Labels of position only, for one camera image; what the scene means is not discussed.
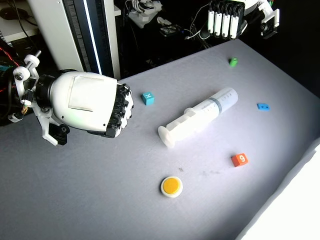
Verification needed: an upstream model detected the grey table cloth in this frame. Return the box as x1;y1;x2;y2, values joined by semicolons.
0;38;320;240

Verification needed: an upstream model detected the white cable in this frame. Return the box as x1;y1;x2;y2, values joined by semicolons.
184;3;210;41

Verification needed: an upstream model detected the yellow button with white base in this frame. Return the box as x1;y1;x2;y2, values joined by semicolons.
160;175;184;199

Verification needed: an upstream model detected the large white plastic syringe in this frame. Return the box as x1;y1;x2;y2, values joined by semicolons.
157;87;239;149

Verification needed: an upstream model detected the teal letter K block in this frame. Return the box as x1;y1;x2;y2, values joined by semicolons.
141;91;155;106

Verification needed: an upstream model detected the orange number block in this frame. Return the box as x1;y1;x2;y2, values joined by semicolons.
230;153;249;168

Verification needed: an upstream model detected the white backdrop sheet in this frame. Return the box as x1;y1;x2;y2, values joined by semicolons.
234;136;320;240

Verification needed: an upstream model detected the white and black pillar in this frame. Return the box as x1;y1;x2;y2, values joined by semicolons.
27;0;121;80

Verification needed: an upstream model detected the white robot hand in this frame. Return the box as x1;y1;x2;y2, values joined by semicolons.
206;0;266;41
49;71;135;139

